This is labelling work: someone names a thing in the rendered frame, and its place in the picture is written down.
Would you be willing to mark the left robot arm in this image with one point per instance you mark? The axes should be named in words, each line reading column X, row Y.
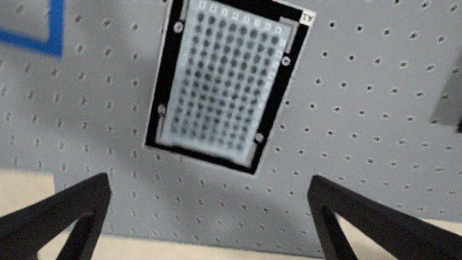
column 36, row 256

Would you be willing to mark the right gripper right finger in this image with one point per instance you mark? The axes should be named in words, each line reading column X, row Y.
column 403, row 236

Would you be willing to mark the blue tape square outline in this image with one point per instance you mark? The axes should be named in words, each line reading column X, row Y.
column 52, row 49

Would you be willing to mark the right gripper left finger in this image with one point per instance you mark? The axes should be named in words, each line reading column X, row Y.
column 26, row 231

